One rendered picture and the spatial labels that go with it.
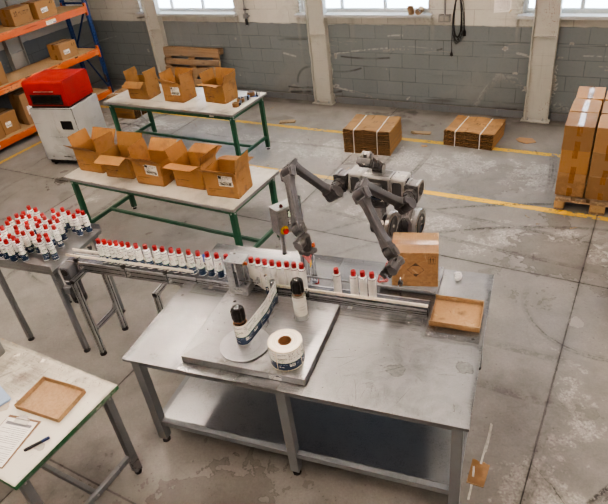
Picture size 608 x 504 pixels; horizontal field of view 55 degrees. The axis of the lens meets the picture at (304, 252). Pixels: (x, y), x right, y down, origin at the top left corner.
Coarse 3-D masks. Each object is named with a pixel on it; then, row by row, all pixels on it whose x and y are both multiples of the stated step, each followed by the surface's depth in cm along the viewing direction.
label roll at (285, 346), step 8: (272, 336) 336; (280, 336) 335; (288, 336) 334; (296, 336) 333; (272, 344) 330; (280, 344) 329; (288, 344) 329; (296, 344) 328; (272, 352) 327; (280, 352) 324; (288, 352) 324; (296, 352) 327; (272, 360) 332; (280, 360) 327; (288, 360) 327; (296, 360) 329; (280, 368) 331; (288, 368) 330; (296, 368) 332
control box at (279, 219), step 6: (276, 204) 371; (282, 204) 370; (288, 204) 369; (270, 210) 370; (276, 210) 365; (282, 210) 365; (270, 216) 374; (276, 216) 366; (282, 216) 367; (276, 222) 370; (282, 222) 369; (276, 228) 373; (282, 228) 371; (288, 228) 374; (282, 234) 373
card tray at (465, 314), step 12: (444, 300) 374; (456, 300) 371; (468, 300) 368; (480, 300) 365; (432, 312) 366; (444, 312) 365; (456, 312) 363; (468, 312) 362; (480, 312) 361; (432, 324) 356; (444, 324) 352; (456, 324) 349; (468, 324) 353; (480, 324) 348
